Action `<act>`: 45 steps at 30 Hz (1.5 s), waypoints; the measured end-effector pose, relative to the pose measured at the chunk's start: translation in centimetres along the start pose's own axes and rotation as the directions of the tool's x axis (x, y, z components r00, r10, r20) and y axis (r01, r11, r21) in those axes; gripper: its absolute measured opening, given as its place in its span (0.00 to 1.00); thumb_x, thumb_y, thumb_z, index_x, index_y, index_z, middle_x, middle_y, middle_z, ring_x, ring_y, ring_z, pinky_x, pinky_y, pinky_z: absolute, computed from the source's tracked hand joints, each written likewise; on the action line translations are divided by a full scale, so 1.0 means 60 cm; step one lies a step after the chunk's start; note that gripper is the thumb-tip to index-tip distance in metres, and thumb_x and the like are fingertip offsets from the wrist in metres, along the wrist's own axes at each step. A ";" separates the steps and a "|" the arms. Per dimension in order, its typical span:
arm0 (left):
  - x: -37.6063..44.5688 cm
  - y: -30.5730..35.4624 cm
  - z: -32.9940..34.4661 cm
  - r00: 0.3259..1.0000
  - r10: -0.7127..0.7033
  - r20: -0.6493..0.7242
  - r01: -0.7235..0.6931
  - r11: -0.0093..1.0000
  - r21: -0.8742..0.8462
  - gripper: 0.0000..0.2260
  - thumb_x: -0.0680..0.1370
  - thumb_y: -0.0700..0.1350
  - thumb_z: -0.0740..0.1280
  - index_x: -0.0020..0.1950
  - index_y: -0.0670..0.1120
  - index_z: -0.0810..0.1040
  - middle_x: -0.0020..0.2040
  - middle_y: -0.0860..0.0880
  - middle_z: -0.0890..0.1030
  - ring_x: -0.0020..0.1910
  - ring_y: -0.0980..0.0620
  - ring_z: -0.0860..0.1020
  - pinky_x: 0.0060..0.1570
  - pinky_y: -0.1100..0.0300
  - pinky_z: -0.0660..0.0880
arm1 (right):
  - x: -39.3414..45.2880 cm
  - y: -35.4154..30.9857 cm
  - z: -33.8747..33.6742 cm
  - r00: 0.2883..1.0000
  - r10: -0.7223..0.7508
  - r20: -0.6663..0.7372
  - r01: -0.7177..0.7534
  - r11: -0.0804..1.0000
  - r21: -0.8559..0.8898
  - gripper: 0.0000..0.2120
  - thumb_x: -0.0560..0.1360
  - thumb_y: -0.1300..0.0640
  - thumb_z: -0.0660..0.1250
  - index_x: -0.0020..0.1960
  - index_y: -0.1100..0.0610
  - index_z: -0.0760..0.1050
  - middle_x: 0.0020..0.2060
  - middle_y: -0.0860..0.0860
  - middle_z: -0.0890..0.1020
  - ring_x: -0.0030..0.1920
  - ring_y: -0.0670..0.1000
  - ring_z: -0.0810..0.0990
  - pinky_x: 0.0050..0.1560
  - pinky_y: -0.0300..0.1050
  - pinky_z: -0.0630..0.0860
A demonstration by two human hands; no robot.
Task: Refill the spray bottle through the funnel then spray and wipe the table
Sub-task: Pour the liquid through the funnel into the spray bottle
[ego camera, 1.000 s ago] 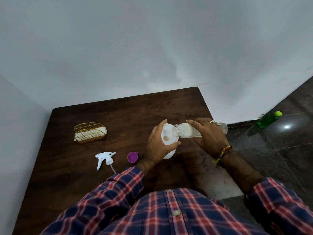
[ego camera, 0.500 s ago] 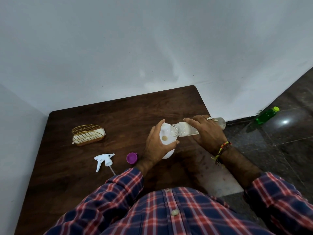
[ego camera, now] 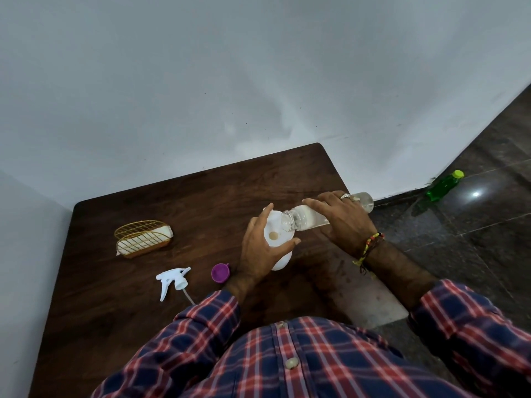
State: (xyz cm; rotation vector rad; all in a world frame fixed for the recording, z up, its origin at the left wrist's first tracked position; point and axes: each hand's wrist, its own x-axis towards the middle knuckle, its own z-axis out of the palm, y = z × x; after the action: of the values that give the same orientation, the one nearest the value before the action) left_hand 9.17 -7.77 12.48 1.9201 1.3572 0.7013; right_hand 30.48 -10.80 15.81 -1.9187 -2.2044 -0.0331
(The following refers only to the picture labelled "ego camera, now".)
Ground person's right hand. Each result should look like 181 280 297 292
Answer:
302 190 379 260

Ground person's left hand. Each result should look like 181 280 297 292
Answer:
235 203 302 287

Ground white plastic spray bottle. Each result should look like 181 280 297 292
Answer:
263 208 296 272

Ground clear plastic water bottle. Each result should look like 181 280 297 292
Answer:
280 192 375 233

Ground person's left forearm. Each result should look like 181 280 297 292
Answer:
223 273 259 305

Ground person's right forearm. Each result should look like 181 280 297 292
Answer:
360 240 440 312

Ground dark wooden table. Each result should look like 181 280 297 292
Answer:
28 142 409 398

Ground plaid shirt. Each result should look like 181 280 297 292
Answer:
90 279 531 398

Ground white spray trigger head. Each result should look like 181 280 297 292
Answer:
155 267 196 306

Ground white paper napkins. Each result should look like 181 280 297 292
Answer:
116 226 174 256

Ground green bottle with yellow cap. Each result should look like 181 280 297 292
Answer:
426 170 465 202

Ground colourful beaded bracelet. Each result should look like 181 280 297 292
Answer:
353 232 386 275

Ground gold wire napkin holder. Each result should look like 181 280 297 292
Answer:
114 220 172 259

